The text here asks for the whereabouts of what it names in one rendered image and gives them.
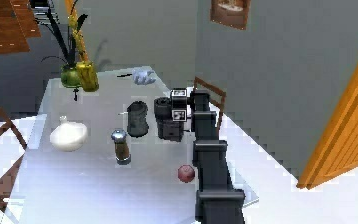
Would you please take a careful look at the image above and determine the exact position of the house plant in green vase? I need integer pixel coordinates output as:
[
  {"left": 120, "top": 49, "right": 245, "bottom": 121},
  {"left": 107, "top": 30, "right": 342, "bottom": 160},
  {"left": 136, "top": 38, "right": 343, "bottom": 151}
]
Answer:
[{"left": 41, "top": 0, "right": 90, "bottom": 90}]

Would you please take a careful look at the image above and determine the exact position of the dark grey cup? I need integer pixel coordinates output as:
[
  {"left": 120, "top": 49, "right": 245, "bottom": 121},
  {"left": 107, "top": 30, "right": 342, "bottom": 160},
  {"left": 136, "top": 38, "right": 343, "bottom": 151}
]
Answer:
[{"left": 126, "top": 100, "right": 150, "bottom": 138}]

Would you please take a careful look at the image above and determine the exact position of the brown framed picture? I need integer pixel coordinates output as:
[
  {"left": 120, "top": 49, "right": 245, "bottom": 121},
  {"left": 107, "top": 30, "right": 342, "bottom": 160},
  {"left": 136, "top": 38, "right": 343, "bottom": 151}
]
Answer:
[{"left": 209, "top": 0, "right": 252, "bottom": 31}]

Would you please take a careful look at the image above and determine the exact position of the white crumpled cloth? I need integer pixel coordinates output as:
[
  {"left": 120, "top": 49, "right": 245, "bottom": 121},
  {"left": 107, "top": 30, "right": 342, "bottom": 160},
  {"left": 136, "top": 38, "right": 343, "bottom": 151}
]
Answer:
[{"left": 131, "top": 67, "right": 157, "bottom": 86}]

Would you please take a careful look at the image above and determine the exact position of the red apple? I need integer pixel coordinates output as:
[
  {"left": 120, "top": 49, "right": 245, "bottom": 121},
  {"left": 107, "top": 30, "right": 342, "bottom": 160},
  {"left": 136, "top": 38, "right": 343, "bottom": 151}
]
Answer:
[{"left": 177, "top": 164, "right": 197, "bottom": 184}]

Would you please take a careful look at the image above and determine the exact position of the orange wooden door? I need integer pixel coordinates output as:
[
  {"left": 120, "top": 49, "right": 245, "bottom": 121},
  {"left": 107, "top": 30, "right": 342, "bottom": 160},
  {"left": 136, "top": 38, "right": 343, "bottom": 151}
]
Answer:
[{"left": 296, "top": 39, "right": 358, "bottom": 191}]

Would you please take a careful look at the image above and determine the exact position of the yellow vase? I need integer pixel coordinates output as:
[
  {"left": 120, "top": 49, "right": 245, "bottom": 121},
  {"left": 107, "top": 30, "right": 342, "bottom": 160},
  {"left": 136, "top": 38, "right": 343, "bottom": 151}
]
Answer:
[{"left": 68, "top": 13, "right": 100, "bottom": 93}]

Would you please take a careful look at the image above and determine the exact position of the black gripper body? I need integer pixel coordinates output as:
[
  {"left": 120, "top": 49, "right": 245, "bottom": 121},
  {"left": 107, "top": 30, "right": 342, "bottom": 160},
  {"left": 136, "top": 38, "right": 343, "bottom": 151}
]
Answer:
[{"left": 153, "top": 96, "right": 185, "bottom": 143}]

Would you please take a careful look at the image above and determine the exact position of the brown wooden chair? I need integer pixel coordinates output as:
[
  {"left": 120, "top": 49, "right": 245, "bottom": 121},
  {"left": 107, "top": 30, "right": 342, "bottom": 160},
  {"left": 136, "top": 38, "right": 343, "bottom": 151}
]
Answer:
[
  {"left": 0, "top": 106, "right": 29, "bottom": 213},
  {"left": 192, "top": 76, "right": 228, "bottom": 135}
]

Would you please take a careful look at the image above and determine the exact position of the white table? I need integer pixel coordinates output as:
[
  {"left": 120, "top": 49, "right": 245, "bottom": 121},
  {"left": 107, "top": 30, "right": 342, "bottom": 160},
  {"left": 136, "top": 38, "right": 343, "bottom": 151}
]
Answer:
[{"left": 0, "top": 65, "right": 260, "bottom": 224}]

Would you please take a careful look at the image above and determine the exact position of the brown pepper mill silver top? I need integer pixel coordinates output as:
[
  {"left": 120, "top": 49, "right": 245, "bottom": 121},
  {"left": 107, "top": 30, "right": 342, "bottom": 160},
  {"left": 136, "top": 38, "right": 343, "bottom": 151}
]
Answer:
[{"left": 110, "top": 128, "right": 132, "bottom": 166}]

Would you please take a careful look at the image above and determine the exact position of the white round vase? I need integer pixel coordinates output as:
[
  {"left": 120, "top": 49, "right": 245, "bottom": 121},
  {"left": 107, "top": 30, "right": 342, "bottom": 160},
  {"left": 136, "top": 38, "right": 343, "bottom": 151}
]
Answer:
[{"left": 49, "top": 115, "right": 89, "bottom": 153}]

